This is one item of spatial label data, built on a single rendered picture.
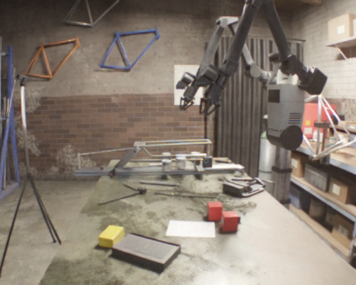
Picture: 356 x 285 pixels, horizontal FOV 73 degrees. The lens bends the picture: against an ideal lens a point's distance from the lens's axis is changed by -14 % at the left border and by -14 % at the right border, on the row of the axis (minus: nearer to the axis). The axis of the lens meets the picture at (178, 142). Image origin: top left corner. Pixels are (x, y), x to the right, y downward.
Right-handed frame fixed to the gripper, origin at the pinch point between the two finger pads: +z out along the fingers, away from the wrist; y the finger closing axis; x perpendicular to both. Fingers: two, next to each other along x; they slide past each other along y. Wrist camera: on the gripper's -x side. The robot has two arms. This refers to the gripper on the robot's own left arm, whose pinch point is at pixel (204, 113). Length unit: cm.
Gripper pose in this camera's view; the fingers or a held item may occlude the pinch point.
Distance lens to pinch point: 129.0
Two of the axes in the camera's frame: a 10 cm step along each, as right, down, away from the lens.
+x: 8.5, 4.6, 2.6
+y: 2.0, 1.6, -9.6
